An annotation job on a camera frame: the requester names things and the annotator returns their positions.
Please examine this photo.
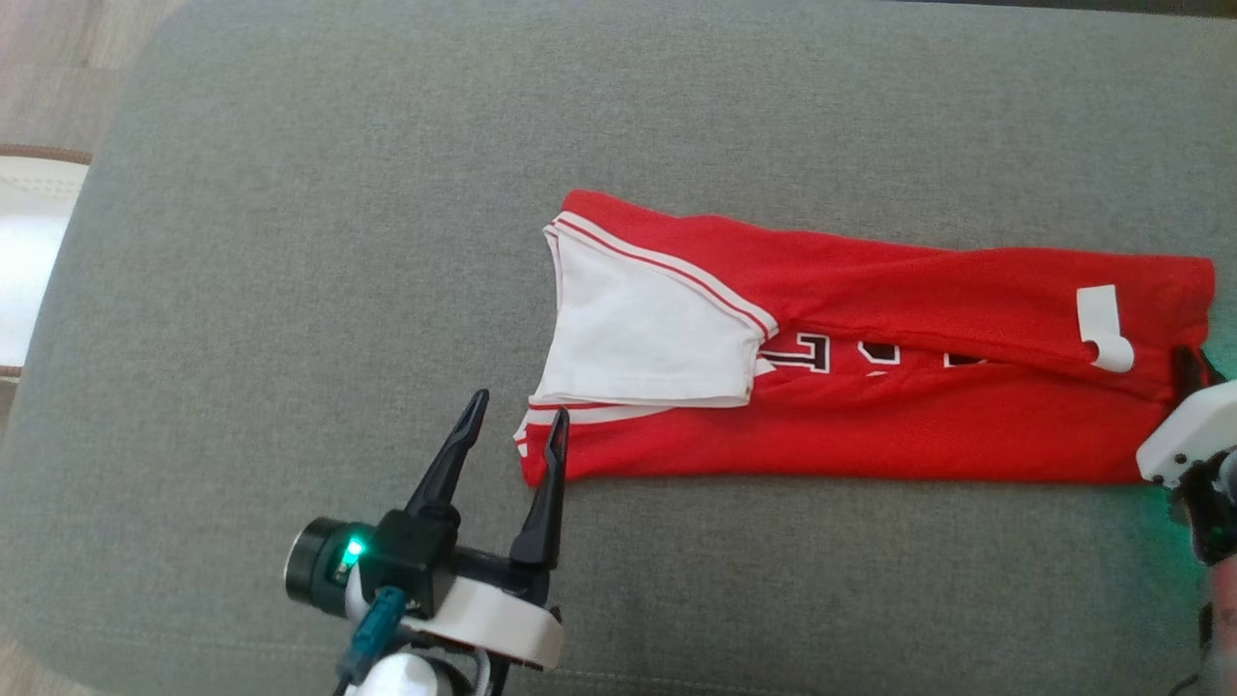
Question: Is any teal left camera connector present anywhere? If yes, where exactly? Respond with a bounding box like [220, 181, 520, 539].
[338, 585, 409, 682]

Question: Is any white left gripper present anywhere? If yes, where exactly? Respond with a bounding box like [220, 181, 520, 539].
[401, 389, 571, 671]

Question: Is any large grey fabric seat cushion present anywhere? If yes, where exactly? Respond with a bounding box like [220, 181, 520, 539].
[0, 0, 1237, 696]

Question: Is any white basket with brown rim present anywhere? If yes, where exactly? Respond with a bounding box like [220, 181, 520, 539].
[0, 143, 95, 380]

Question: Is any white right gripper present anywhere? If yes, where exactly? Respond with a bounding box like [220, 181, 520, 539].
[1136, 345, 1237, 488]

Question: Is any red and white jersey garment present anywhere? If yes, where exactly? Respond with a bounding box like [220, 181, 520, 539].
[515, 188, 1217, 487]

